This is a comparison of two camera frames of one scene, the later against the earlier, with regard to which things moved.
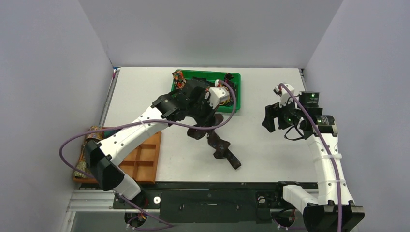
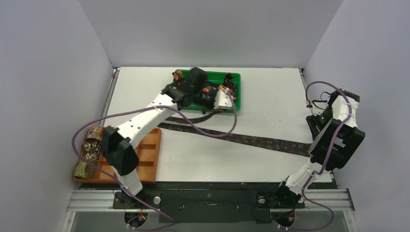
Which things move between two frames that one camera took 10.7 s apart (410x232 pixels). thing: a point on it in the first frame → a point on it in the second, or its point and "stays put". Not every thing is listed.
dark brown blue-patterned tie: [216, 142] → [170, 123]
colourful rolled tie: [97, 135] stays put
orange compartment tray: [140, 165] stays put
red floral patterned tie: [180, 81] stays put
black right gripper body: [273, 113] → [313, 123]
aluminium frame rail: [93, 200] stays put
